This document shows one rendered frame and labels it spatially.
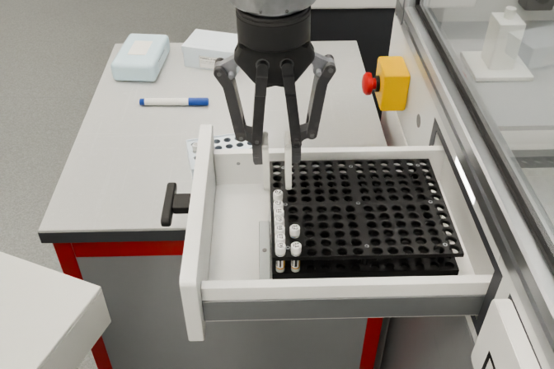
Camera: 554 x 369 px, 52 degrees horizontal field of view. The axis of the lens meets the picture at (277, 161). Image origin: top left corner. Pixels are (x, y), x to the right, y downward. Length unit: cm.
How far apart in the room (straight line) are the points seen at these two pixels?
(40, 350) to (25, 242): 138
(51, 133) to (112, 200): 159
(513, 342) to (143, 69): 91
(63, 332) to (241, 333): 48
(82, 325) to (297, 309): 26
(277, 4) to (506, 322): 38
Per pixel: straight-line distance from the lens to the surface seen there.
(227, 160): 83
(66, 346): 74
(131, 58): 128
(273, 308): 67
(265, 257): 73
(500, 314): 62
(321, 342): 117
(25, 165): 241
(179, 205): 72
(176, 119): 113
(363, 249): 68
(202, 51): 127
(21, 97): 284
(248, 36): 57
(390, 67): 101
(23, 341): 74
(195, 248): 64
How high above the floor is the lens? 140
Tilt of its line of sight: 39 degrees down
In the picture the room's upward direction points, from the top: straight up
